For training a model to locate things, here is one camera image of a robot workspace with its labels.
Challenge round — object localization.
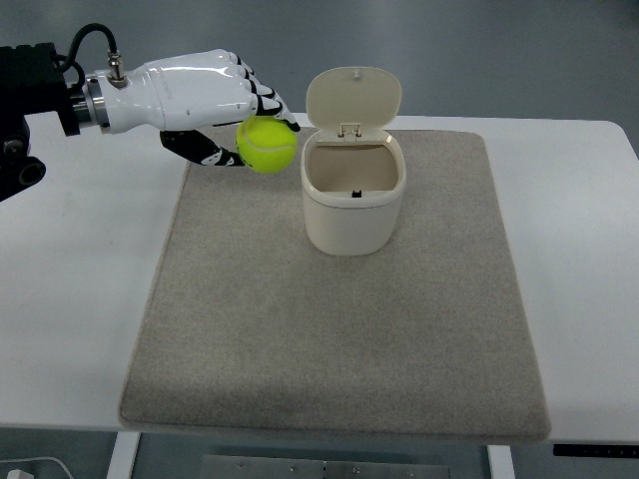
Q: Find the beige felt mat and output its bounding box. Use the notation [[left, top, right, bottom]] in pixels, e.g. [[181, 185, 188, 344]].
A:
[[119, 131, 551, 443]]

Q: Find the left white table leg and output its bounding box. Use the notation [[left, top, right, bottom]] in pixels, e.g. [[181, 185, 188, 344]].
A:
[[106, 432, 141, 479]]

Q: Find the yellow tennis ball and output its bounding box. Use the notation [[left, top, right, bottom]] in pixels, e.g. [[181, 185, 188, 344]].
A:
[[236, 117, 298, 174]]

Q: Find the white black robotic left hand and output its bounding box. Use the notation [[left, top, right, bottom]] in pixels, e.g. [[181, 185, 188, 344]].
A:
[[78, 49, 301, 167]]

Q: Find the cream plastic bin with lid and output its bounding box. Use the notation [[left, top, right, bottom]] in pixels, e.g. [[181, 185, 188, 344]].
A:
[[301, 67, 406, 256]]

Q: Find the black table control panel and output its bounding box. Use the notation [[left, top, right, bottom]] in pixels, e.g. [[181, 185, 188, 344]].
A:
[[553, 444, 639, 459]]

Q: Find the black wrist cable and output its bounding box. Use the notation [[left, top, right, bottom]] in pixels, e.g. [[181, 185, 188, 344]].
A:
[[53, 23, 128, 91]]

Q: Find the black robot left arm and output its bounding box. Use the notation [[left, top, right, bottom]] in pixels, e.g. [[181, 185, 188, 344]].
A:
[[1, 43, 80, 201]]

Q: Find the right white table leg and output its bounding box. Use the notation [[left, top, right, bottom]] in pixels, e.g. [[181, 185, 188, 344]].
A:
[[487, 445, 515, 479]]

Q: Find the white table leg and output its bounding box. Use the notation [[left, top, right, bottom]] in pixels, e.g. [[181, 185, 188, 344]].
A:
[[106, 432, 141, 479], [487, 445, 515, 479]]

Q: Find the white cable on floor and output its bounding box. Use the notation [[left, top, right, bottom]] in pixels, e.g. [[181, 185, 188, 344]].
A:
[[0, 455, 74, 479]]

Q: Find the grey metal base plate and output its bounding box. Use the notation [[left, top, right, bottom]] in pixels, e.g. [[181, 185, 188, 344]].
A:
[[200, 455, 450, 479]]

